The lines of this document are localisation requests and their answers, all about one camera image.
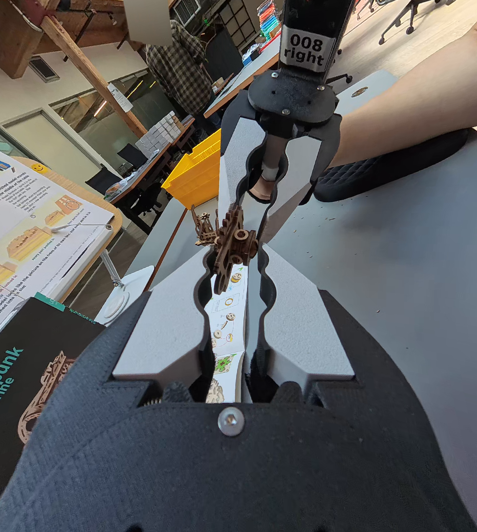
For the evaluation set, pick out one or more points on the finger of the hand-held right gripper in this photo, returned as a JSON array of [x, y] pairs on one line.
[[300, 174], [234, 166]]

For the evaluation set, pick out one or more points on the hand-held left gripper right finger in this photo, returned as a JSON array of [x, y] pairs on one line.
[[300, 332]]

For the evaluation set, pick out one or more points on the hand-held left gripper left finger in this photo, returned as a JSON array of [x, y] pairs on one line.
[[159, 332]]

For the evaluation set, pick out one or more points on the wooden gear assembly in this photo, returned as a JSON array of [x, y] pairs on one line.
[[228, 249]]

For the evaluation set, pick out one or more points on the person's right forearm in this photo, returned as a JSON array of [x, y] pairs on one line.
[[408, 95]]

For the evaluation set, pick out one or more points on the grey desk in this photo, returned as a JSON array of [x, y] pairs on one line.
[[388, 270]]

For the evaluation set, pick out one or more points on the person's right hand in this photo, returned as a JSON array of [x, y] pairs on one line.
[[259, 191]]

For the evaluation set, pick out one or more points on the yellow plastic bin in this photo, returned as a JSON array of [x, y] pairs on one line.
[[192, 178]]

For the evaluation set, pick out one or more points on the white round stand base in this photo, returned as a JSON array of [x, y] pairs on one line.
[[132, 286]]

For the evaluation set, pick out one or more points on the grey work table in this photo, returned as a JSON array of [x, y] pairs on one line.
[[242, 79]]

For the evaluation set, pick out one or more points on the printed instruction booklet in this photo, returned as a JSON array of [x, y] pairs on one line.
[[228, 316]]

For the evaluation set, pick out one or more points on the small wooden mechanism part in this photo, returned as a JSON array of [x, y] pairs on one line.
[[202, 232]]

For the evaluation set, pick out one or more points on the black wrist rest pad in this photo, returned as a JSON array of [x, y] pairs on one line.
[[379, 174]]

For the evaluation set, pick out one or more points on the stack of colourful bins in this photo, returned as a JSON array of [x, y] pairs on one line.
[[269, 20]]

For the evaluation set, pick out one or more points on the stack of white boxes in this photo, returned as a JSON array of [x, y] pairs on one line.
[[157, 135]]

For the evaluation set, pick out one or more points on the black office chair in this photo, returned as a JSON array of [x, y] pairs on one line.
[[408, 16], [132, 154], [102, 181]]

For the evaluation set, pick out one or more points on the black puzzle box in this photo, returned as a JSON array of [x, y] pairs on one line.
[[10, 395]]

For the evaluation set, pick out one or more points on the wooden board with instruction sheet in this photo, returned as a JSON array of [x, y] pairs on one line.
[[22, 216]]

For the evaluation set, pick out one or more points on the yellow smiley sticker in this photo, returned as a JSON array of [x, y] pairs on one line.
[[37, 168]]

